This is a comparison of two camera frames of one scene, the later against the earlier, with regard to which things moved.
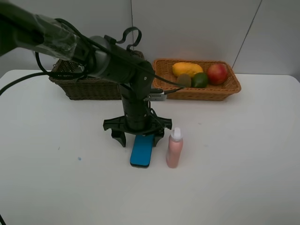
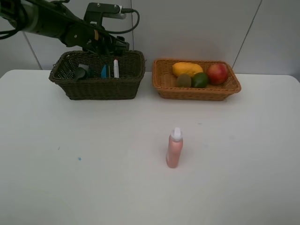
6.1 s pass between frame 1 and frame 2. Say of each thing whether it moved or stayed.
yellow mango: stayed
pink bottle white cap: stayed
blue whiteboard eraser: moved
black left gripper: moved
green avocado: stayed
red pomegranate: stayed
